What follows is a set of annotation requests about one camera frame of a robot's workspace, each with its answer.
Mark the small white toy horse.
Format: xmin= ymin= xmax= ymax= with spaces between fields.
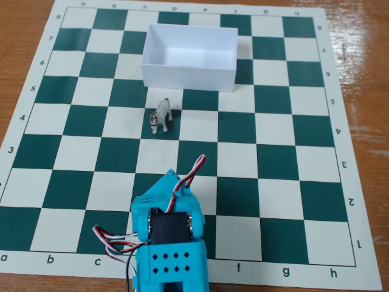
xmin=149 ymin=97 xmax=173 ymax=136

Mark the white rectangular open box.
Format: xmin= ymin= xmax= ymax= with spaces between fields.
xmin=140 ymin=23 xmax=239 ymax=92

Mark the green and cream chessboard mat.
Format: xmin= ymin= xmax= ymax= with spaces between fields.
xmin=0 ymin=0 xmax=383 ymax=291

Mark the looped red white black cable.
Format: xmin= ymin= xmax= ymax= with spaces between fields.
xmin=166 ymin=154 xmax=208 ymax=214

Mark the red white black servo cable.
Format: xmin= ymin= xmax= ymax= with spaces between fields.
xmin=92 ymin=224 xmax=143 ymax=248
xmin=104 ymin=242 xmax=139 ymax=276

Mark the thin black cable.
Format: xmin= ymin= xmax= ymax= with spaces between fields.
xmin=125 ymin=251 xmax=137 ymax=292

